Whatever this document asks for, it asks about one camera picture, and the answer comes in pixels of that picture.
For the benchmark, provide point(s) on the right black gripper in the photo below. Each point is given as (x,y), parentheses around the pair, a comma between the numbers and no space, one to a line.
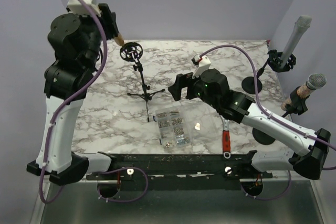
(182,81)

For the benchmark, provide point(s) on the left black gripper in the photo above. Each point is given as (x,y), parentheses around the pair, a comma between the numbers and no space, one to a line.
(109,19)

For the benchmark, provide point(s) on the gold microphone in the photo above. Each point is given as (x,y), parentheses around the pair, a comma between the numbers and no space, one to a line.
(119,40)

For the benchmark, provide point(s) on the black tripod microphone stand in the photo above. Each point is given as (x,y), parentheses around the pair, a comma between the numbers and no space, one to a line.
(133,52)

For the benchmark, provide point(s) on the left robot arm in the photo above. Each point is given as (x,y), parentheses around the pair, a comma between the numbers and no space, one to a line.
(76,41)

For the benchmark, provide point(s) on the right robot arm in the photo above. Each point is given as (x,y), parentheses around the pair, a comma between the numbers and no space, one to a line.
(309,148)

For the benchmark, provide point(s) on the black round-base clip stand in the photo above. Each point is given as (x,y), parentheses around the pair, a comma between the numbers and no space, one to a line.
(286,113)

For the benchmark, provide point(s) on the grey microphone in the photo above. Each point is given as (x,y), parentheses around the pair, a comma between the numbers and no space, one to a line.
(300,27)

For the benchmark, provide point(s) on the small white paper scrap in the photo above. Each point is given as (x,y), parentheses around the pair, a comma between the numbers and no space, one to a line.
(197,126)

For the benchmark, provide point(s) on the clear plastic screw box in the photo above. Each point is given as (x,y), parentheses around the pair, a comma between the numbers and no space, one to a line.
(173,129)

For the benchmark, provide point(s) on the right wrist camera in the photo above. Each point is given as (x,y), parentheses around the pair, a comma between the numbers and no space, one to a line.
(202,64)

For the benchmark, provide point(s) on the red-handled adjustable wrench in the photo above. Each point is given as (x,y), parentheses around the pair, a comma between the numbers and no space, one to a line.
(226,139)

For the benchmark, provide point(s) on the black front mounting rail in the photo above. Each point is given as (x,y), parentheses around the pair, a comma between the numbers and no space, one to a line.
(180,171)

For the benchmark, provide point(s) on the cork-handle silver-head microphone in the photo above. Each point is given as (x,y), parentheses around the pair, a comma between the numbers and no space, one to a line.
(315,81)

